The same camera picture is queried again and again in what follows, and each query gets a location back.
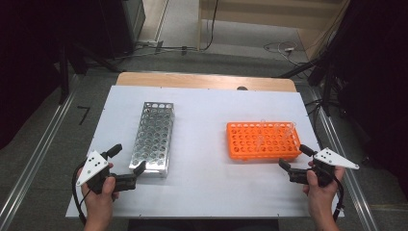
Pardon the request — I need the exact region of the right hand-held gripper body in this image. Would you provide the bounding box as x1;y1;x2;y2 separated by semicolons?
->
288;147;360;189

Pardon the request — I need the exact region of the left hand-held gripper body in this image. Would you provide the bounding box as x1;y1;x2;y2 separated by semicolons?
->
76;149;138;195

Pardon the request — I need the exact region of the metal test tube rack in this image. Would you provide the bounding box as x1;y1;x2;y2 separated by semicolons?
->
128;101;176;178

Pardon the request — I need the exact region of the orange test tube rack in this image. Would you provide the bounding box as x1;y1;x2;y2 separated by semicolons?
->
226;120;302;162

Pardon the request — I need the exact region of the person's left hand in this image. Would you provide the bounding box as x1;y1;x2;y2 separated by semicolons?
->
80;163;120;222

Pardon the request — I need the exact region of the person's right hand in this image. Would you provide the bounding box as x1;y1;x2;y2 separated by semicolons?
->
302;160;346;219

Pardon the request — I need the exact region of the white board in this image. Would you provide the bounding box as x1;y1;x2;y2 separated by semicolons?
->
65;85;344;219

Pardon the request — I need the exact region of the black tripod stand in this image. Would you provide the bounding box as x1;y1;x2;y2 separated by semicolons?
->
274;30;344;117
57;39;123;105

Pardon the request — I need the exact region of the dark curtain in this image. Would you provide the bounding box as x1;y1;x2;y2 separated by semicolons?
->
0;0;68;151
330;0;408;200

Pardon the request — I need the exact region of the wooden table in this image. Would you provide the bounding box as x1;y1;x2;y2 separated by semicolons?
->
115;71;297;93

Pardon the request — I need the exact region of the grey power strip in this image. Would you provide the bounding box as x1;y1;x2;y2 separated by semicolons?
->
136;38;166;50

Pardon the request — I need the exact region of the black cabinet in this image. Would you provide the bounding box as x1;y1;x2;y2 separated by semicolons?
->
97;0;147;60

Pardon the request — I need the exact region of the metal floor rail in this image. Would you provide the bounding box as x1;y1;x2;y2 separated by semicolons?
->
0;75;81;231
307;90;380;231

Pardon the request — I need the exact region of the left hand-held gripper black cable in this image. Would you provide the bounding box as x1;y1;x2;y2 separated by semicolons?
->
71;162;89;225

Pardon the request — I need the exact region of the hand-held gripper black cable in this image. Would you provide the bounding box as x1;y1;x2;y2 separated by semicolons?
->
331;175;346;223
71;162;89;225

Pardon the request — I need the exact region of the right hand-held gripper black cable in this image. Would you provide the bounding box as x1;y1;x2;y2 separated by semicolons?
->
331;175;346;223

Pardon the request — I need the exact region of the white floor cable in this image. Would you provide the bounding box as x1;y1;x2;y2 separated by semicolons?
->
263;40;310;67

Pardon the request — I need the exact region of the grey floor cable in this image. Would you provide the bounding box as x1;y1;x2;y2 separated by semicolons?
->
112;43;200;63

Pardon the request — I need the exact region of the hanging black cable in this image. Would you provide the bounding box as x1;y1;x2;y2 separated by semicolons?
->
198;0;220;52

